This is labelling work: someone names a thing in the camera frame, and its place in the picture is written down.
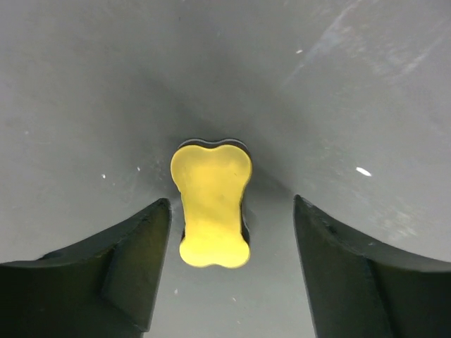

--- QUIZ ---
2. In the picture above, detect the yellow bone-shaped eraser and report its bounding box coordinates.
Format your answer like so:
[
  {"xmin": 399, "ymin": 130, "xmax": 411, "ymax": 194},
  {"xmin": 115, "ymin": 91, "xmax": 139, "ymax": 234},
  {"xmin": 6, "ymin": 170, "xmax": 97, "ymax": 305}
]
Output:
[{"xmin": 170, "ymin": 139, "xmax": 253, "ymax": 268}]

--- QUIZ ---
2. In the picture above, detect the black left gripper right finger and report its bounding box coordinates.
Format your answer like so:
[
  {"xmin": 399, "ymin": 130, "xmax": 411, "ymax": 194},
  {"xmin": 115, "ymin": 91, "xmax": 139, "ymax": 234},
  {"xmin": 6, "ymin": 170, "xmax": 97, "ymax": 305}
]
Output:
[{"xmin": 293, "ymin": 195, "xmax": 450, "ymax": 338}]

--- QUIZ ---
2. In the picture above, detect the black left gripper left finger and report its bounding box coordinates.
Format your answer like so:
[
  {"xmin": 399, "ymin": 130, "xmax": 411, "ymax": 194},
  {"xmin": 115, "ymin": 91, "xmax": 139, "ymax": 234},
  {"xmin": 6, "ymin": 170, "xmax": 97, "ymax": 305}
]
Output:
[{"xmin": 1, "ymin": 199, "xmax": 171, "ymax": 337}]

